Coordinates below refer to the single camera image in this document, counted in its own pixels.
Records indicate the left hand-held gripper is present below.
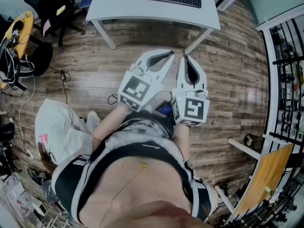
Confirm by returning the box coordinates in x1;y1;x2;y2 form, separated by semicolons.
118;49;175;113

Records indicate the white shelf with black frames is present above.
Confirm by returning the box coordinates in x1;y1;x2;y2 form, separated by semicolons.
256;7;304;156

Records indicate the person's right forearm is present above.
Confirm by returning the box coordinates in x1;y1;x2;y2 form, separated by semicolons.
177;123;191;161

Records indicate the pile of papers and boxes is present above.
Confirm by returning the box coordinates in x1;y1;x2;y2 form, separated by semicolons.
0;172;69;228

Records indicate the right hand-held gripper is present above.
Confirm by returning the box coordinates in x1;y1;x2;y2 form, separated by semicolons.
171;55;210;127

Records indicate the black office chair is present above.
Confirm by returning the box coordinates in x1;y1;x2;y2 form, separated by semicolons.
23;0;86;48

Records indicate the white table leg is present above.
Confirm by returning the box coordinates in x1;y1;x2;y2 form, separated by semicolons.
184;28;214;54
94;20;117;50

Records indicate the pink paper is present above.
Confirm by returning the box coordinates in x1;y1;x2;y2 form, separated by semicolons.
42;19;52;37

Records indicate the black round stool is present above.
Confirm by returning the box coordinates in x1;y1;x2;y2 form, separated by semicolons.
32;41;53;77

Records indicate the orange top white table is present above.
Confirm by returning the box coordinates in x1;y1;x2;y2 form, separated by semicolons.
215;138;295;219

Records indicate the small blue screen device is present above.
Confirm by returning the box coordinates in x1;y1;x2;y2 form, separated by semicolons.
155;100;174;117

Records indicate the person's body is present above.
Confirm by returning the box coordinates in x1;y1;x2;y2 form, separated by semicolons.
51;116;220;228

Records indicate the black cable tangle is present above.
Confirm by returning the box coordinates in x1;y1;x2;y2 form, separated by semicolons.
0;27;35;92

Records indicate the white power strip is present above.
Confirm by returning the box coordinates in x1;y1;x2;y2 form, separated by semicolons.
25;143;36;159

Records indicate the black bin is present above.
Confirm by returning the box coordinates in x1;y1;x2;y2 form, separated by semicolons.
244;133;262;149

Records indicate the black floor cable with adapter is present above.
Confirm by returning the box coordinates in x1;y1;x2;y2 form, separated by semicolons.
48;66;71;104

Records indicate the person's left forearm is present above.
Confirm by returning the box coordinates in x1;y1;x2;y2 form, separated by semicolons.
92;103;133;149

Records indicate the yellow round table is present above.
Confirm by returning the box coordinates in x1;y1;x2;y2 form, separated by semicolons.
0;10;35;90

